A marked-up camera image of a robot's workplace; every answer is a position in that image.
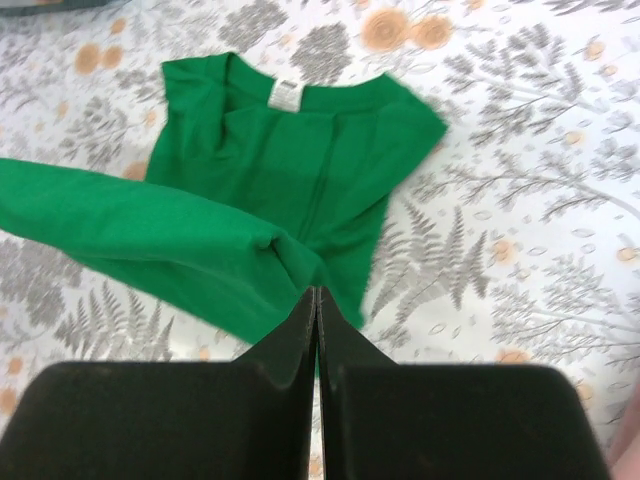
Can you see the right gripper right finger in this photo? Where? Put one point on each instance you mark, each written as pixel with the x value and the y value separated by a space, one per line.
pixel 384 420

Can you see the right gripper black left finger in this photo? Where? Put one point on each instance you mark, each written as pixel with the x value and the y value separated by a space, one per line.
pixel 249 418

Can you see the green t shirt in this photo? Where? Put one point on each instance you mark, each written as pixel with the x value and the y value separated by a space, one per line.
pixel 255 191

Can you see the floral table mat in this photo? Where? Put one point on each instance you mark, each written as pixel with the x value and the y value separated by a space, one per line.
pixel 517 241

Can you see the folded pink t shirt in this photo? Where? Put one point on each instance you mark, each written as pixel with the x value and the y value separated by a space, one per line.
pixel 624 455

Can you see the teal plastic bin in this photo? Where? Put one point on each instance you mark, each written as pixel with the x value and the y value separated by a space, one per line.
pixel 25 8

